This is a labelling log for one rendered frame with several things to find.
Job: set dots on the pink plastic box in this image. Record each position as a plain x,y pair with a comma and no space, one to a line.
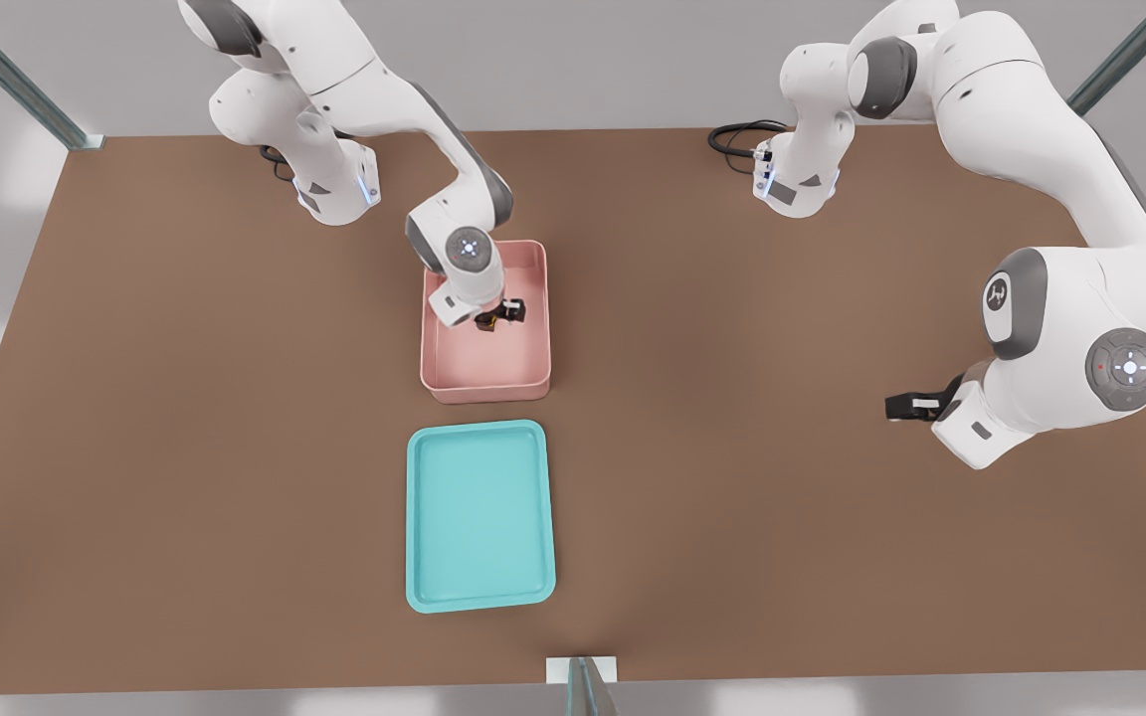
485,338

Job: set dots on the pale blue-green tray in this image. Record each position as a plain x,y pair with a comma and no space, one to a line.
479,515

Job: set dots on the silver frame post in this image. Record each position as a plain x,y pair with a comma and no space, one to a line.
1125,55
6,70
588,686

